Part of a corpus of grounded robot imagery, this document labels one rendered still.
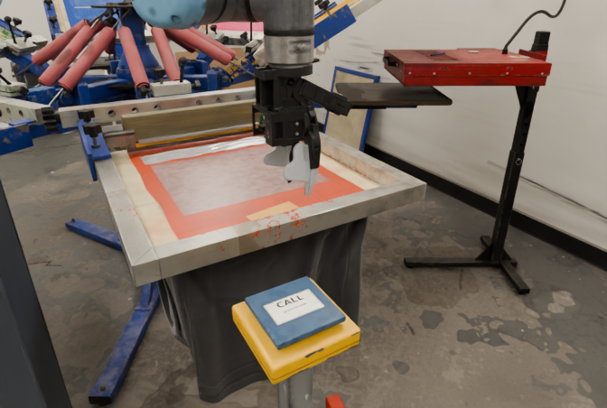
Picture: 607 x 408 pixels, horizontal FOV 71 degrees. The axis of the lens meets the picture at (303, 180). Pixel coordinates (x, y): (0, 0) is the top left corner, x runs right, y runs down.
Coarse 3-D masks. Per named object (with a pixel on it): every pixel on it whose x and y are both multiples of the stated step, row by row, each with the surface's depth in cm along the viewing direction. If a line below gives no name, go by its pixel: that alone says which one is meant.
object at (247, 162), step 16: (224, 160) 110; (240, 160) 110; (256, 160) 110; (240, 176) 100; (256, 176) 100; (272, 176) 100; (320, 176) 100; (336, 176) 100; (272, 192) 92; (288, 192) 92; (304, 192) 92; (320, 192) 92; (336, 192) 92; (352, 192) 92
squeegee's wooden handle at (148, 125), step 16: (160, 112) 113; (176, 112) 115; (192, 112) 117; (208, 112) 119; (224, 112) 122; (240, 112) 124; (128, 128) 110; (144, 128) 112; (160, 128) 114; (176, 128) 116; (192, 128) 119; (208, 128) 121
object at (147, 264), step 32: (352, 160) 103; (384, 192) 84; (416, 192) 87; (128, 224) 72; (256, 224) 72; (288, 224) 73; (320, 224) 77; (128, 256) 63; (160, 256) 63; (192, 256) 66; (224, 256) 68
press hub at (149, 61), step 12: (120, 12) 174; (132, 12) 174; (132, 24) 175; (144, 36) 180; (144, 48) 180; (120, 60) 181; (144, 60) 180; (156, 60) 186; (120, 72) 179; (120, 84) 175; (132, 84) 175; (132, 96) 188
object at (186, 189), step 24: (192, 144) 121; (144, 168) 104; (168, 168) 104; (192, 168) 104; (216, 168) 104; (168, 192) 92; (192, 192) 92; (216, 192) 92; (240, 192) 92; (168, 216) 82; (192, 216) 82; (216, 216) 82; (240, 216) 82
